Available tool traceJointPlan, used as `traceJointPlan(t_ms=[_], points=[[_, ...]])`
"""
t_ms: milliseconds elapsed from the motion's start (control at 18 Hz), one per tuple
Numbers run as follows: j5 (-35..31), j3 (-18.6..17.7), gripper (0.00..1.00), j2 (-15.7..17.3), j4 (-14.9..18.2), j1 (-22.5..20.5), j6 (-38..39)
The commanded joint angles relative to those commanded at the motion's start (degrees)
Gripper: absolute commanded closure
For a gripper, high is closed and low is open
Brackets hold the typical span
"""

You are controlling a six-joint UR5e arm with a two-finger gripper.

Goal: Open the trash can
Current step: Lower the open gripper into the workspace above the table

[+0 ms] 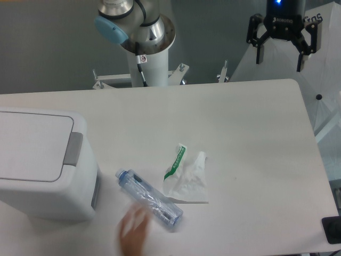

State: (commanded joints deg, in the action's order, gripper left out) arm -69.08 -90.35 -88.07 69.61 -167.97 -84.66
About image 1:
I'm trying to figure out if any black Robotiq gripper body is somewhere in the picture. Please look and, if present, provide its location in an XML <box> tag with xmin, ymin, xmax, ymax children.
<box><xmin>265</xmin><ymin>0</ymin><xmax>305</xmax><ymax>41</ymax></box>

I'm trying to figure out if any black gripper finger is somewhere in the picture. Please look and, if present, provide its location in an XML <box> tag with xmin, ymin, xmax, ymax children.
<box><xmin>246</xmin><ymin>13</ymin><xmax>271</xmax><ymax>65</ymax></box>
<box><xmin>291</xmin><ymin>21</ymin><xmax>320</xmax><ymax>72</ymax></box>

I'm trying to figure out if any white lidded trash can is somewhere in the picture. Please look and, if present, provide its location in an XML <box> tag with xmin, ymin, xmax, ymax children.
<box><xmin>1</xmin><ymin>107</ymin><xmax>100</xmax><ymax>221</ymax></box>

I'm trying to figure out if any silver blue-capped robot arm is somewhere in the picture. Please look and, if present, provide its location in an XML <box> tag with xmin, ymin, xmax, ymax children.
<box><xmin>94</xmin><ymin>1</ymin><xmax>322</xmax><ymax>72</ymax></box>

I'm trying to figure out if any blurred human hand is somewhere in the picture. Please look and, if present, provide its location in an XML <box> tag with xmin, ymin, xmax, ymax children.
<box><xmin>118</xmin><ymin>203</ymin><xmax>151</xmax><ymax>255</ymax></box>

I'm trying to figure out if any white Superior umbrella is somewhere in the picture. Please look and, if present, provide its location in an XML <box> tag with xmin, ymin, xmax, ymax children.
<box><xmin>229</xmin><ymin>0</ymin><xmax>341</xmax><ymax>177</ymax></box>

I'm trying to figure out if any white green plastic bag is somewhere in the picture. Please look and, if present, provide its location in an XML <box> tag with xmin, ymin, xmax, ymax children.
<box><xmin>163</xmin><ymin>143</ymin><xmax>209</xmax><ymax>204</ymax></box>

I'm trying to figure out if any black device at table edge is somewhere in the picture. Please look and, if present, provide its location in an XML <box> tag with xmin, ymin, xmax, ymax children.
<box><xmin>322</xmin><ymin>216</ymin><xmax>341</xmax><ymax>244</ymax></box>

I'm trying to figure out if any clear plastic water bottle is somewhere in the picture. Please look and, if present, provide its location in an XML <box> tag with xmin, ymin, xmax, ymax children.
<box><xmin>115</xmin><ymin>169</ymin><xmax>183</xmax><ymax>230</ymax></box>

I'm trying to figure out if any white metal stand frame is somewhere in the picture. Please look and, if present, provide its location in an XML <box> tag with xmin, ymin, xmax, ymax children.
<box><xmin>92</xmin><ymin>60</ymin><xmax>230</xmax><ymax>90</ymax></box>

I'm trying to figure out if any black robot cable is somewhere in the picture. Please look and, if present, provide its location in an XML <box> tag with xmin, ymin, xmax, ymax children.
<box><xmin>134</xmin><ymin>41</ymin><xmax>149</xmax><ymax>87</ymax></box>

